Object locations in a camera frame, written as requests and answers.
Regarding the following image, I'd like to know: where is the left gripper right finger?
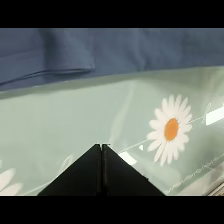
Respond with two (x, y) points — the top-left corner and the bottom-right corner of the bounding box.
(100, 143), (166, 197)

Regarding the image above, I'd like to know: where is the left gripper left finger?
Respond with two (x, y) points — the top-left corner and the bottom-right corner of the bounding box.
(37, 143), (102, 197)

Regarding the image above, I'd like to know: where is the blue T-shirt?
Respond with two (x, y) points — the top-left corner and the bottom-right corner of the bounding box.
(0, 27), (224, 92)

